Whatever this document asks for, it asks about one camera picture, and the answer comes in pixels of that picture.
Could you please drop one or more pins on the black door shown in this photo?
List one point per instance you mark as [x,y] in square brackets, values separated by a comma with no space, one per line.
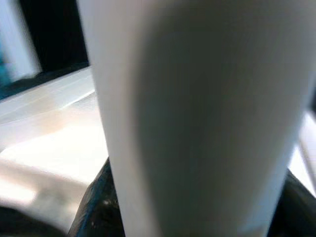
[56,32]

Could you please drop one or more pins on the white plastic table leg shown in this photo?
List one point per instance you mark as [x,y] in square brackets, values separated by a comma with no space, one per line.
[197,111]

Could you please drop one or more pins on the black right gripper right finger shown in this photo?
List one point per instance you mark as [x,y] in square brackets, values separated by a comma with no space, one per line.
[296,212]

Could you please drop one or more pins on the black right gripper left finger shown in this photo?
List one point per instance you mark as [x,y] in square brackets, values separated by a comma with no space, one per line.
[98,209]

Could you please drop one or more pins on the white plastic table top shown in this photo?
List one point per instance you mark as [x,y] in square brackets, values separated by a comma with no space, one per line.
[49,138]

